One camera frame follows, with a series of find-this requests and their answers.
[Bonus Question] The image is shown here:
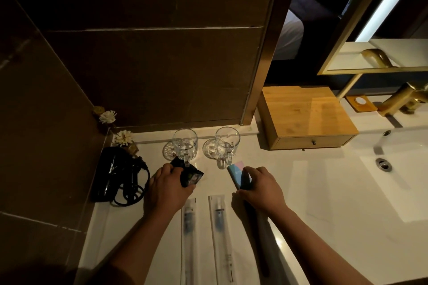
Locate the white sink basin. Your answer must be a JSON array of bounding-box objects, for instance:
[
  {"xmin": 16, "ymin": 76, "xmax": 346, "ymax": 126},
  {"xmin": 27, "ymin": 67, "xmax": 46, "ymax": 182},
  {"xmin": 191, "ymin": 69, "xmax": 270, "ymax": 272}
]
[{"xmin": 350, "ymin": 120, "xmax": 428, "ymax": 224}]

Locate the person's left hand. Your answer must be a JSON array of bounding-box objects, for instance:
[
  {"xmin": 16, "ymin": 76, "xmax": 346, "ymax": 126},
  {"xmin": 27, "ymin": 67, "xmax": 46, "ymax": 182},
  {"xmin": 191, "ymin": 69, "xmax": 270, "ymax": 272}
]
[{"xmin": 144, "ymin": 163, "xmax": 198, "ymax": 220}]

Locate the gold faucet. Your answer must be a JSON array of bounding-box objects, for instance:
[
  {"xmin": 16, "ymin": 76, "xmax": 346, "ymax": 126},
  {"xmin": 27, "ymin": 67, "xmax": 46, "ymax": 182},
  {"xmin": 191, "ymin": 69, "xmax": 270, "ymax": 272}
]
[{"xmin": 378, "ymin": 82, "xmax": 428, "ymax": 117}]

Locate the small black box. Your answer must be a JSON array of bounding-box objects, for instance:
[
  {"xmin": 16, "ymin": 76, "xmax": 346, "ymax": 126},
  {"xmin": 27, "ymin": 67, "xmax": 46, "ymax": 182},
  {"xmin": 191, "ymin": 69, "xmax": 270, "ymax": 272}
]
[{"xmin": 170, "ymin": 157, "xmax": 204, "ymax": 188}]

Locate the white flower reed diffuser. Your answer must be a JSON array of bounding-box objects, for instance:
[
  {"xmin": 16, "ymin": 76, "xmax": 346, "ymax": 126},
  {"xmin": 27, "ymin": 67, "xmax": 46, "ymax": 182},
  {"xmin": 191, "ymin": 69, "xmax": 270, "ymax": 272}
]
[{"xmin": 111, "ymin": 130, "xmax": 140, "ymax": 157}]

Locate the round glass coaster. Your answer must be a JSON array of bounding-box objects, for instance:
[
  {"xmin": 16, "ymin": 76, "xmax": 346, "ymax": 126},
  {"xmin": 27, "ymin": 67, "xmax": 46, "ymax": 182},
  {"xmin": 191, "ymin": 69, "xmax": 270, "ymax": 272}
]
[
  {"xmin": 163, "ymin": 141, "xmax": 178, "ymax": 162},
  {"xmin": 202, "ymin": 138, "xmax": 218, "ymax": 160}
]

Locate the small wooden tray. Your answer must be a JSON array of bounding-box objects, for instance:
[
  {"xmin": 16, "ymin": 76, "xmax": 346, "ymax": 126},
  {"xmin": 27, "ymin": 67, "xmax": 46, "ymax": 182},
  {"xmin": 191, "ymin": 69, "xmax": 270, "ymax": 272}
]
[{"xmin": 345, "ymin": 94, "xmax": 378, "ymax": 113}]

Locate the gold framed mirror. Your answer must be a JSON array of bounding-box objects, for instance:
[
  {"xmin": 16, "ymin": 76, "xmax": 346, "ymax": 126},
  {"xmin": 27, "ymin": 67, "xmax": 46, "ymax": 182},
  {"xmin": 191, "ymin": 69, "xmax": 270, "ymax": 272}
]
[{"xmin": 317, "ymin": 0, "xmax": 428, "ymax": 76}]

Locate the black hair dryer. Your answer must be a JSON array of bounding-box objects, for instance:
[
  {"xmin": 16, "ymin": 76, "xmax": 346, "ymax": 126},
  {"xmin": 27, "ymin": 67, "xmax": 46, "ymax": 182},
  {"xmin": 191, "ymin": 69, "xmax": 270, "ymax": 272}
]
[{"xmin": 91, "ymin": 147, "xmax": 148, "ymax": 203}]

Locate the wooden drawer box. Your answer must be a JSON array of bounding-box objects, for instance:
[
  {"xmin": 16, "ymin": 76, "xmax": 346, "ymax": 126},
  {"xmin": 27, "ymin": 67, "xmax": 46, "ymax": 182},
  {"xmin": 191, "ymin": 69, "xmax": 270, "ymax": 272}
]
[{"xmin": 257, "ymin": 86, "xmax": 359, "ymax": 151}]

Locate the person's left forearm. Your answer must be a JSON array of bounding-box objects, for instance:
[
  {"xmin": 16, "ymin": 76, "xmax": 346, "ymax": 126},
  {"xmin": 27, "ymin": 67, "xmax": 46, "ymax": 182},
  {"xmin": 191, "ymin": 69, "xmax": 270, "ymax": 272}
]
[{"xmin": 90, "ymin": 210, "xmax": 175, "ymax": 285}]

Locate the person's right hand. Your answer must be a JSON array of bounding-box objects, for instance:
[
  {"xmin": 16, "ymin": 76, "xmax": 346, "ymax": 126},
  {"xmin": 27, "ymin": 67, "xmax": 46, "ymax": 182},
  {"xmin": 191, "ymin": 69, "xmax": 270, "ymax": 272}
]
[{"xmin": 236, "ymin": 166, "xmax": 288, "ymax": 218}]

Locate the small blue pink box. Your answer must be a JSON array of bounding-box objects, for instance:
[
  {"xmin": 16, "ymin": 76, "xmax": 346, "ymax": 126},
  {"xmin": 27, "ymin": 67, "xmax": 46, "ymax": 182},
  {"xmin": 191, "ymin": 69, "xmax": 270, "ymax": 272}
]
[{"xmin": 227, "ymin": 161, "xmax": 252, "ymax": 191}]

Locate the black hair dryer cord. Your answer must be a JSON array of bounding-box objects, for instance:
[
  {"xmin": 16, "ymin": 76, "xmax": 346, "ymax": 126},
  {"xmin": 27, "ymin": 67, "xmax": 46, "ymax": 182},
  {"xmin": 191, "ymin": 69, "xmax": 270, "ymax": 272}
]
[{"xmin": 112, "ymin": 157, "xmax": 150, "ymax": 208}]

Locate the person's right forearm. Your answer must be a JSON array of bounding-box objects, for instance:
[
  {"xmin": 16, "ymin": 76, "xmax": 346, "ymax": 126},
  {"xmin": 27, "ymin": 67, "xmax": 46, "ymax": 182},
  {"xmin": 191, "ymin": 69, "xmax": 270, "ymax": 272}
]
[{"xmin": 267, "ymin": 206, "xmax": 376, "ymax": 285}]

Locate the white bedding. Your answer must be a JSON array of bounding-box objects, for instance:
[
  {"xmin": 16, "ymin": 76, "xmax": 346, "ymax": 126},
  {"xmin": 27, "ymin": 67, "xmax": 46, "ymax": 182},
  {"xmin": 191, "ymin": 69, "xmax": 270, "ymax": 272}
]
[{"xmin": 272, "ymin": 9, "xmax": 304, "ymax": 61}]

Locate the wrapped toothbrush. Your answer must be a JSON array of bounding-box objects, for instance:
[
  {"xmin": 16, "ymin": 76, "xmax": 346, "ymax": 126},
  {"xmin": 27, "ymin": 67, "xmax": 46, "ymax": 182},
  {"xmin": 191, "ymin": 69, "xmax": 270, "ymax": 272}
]
[
  {"xmin": 181, "ymin": 197, "xmax": 200, "ymax": 285},
  {"xmin": 208, "ymin": 194, "xmax": 237, "ymax": 285}
]

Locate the clear glass mug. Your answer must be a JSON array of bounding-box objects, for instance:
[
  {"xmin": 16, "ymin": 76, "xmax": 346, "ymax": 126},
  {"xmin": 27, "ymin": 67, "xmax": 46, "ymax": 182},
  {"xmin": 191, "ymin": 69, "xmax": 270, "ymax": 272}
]
[
  {"xmin": 171, "ymin": 128, "xmax": 198, "ymax": 168},
  {"xmin": 214, "ymin": 126, "xmax": 241, "ymax": 170}
]

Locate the metal sink drain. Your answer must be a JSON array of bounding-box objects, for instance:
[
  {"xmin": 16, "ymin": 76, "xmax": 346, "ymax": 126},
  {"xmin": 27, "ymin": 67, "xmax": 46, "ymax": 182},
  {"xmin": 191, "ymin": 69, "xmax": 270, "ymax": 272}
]
[{"xmin": 375, "ymin": 158, "xmax": 393, "ymax": 173}]

